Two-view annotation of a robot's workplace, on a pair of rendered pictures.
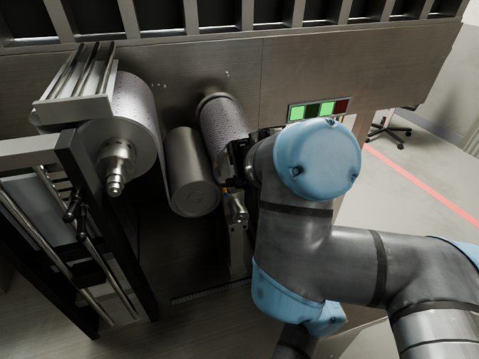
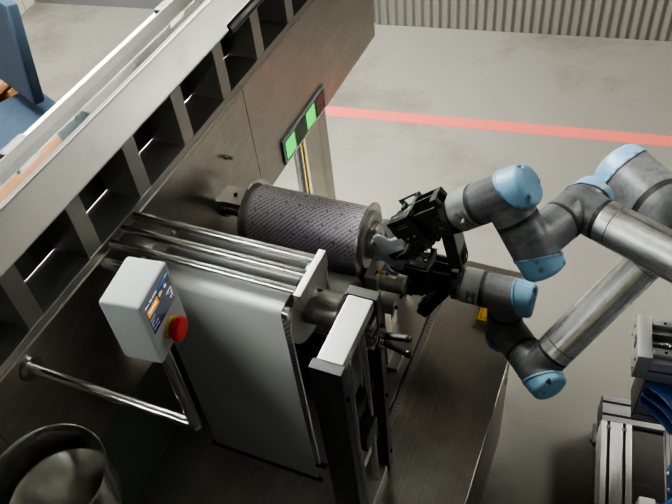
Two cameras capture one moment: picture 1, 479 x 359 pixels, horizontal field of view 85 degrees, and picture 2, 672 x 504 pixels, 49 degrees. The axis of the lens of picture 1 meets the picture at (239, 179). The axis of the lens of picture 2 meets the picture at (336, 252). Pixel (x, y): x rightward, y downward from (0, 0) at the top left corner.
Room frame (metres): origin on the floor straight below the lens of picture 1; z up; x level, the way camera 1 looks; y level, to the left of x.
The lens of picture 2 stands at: (-0.19, 0.76, 2.28)
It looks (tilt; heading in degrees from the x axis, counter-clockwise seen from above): 46 degrees down; 314
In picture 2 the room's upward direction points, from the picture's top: 8 degrees counter-clockwise
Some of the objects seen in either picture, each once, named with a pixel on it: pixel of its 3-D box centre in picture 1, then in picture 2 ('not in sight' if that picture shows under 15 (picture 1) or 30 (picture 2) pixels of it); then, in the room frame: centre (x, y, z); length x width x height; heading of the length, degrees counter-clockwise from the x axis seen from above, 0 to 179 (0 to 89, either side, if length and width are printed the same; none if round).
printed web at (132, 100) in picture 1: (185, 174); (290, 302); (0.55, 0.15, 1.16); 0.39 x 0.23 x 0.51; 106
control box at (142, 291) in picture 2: not in sight; (151, 311); (0.34, 0.52, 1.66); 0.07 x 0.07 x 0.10; 23
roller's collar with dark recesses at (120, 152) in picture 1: (117, 161); (326, 308); (0.38, 0.22, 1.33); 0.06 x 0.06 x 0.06; 16
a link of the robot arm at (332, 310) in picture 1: (314, 300); (507, 295); (0.23, -0.15, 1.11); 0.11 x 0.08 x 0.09; 16
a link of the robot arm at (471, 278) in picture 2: not in sight; (470, 286); (0.30, -0.12, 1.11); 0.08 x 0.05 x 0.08; 106
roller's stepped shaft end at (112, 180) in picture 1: (115, 181); not in sight; (0.32, 0.20, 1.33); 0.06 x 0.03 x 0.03; 16
